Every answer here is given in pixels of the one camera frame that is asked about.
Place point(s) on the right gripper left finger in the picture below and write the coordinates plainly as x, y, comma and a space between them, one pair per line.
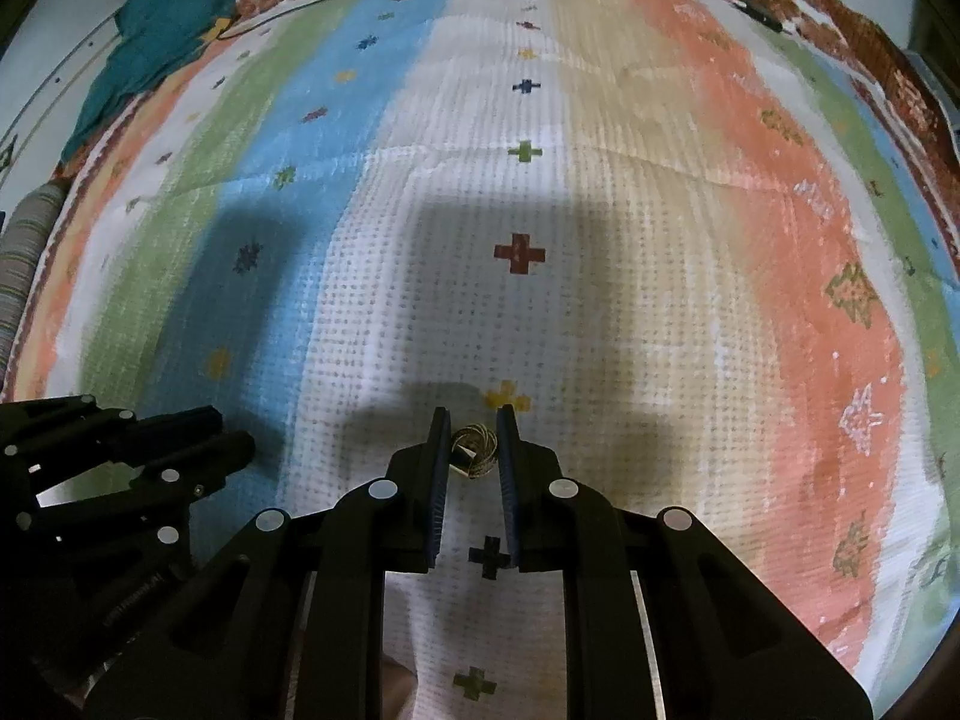
287, 620

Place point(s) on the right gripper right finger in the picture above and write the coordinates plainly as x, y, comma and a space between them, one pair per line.
661, 619

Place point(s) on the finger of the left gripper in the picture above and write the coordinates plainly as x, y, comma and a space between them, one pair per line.
190, 454

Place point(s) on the striped grey pillow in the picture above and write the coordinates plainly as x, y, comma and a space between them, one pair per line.
23, 242

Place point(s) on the striped colourful bed sheet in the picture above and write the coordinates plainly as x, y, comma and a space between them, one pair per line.
709, 262

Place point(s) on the teal cloth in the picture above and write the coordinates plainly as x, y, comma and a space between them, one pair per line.
156, 38

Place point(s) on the small black device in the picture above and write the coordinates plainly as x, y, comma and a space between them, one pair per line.
760, 14

